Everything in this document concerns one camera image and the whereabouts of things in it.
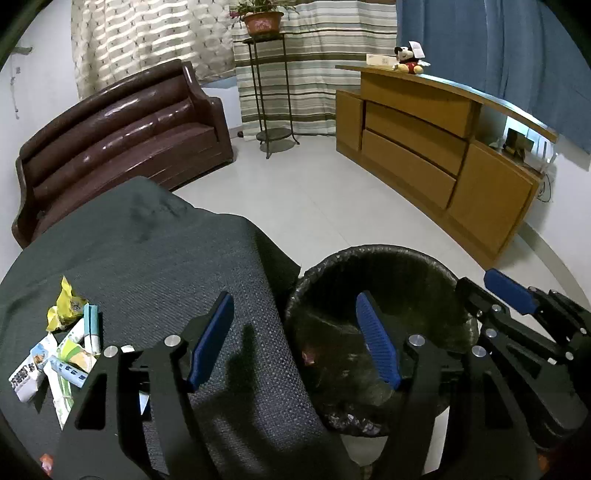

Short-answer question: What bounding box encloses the white flat box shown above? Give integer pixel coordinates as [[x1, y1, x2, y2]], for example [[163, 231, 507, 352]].
[[366, 53, 400, 70]]

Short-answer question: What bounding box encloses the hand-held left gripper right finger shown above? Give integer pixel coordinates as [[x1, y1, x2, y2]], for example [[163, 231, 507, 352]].
[[355, 291, 543, 480]]

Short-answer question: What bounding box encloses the striped curtain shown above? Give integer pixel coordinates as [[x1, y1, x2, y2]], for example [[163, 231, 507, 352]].
[[233, 0, 399, 141]]

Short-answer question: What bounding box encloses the white device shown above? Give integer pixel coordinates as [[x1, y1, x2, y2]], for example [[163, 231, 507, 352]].
[[526, 134, 559, 172]]

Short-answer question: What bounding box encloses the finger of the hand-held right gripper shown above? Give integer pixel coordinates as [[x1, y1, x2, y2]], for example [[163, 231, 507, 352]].
[[484, 268, 591, 352], [455, 276, 573, 372]]

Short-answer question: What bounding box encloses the wooden cabinet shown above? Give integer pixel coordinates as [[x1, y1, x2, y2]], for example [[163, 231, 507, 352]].
[[335, 64, 560, 270]]

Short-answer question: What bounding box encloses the brown leather sofa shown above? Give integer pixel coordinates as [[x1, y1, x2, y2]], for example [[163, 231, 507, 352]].
[[10, 58, 234, 250]]

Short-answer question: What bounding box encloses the potted plant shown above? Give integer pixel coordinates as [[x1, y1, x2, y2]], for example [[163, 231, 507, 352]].
[[229, 0, 298, 38]]

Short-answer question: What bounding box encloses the dark picture frame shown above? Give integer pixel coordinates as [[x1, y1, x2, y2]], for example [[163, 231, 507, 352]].
[[503, 128, 527, 155]]

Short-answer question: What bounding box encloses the black cable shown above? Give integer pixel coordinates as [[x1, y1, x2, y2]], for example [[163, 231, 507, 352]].
[[537, 171, 556, 205]]

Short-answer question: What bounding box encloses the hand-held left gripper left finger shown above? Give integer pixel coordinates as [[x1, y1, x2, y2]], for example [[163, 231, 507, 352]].
[[54, 291, 236, 480]]

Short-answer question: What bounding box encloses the yellow green white wrapper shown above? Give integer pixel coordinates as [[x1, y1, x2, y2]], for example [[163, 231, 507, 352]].
[[56, 318, 100, 370]]

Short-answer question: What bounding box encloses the long white green wrapper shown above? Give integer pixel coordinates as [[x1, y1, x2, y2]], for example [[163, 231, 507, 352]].
[[48, 378, 78, 431]]

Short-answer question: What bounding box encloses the blue curtain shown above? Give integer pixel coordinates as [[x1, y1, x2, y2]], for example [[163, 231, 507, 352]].
[[396, 0, 591, 155]]

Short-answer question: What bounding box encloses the black metal plant stand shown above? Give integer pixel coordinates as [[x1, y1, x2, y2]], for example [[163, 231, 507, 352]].
[[242, 34, 302, 160]]

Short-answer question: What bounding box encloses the yellow crumpled wrapper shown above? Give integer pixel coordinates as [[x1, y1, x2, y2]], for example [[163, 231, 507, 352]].
[[46, 276, 88, 332]]

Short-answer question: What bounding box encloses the mouse plush toy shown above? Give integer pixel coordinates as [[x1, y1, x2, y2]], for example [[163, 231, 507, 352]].
[[393, 45, 424, 75]]

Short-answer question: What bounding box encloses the small white packet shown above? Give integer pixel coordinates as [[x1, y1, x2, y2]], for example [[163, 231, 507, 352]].
[[48, 355, 90, 388]]

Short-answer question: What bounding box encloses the black lined trash bin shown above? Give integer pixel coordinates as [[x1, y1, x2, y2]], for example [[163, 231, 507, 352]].
[[283, 244, 481, 437]]

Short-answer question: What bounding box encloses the beige patterned curtain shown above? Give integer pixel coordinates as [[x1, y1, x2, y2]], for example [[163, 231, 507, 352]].
[[71, 0, 238, 100]]

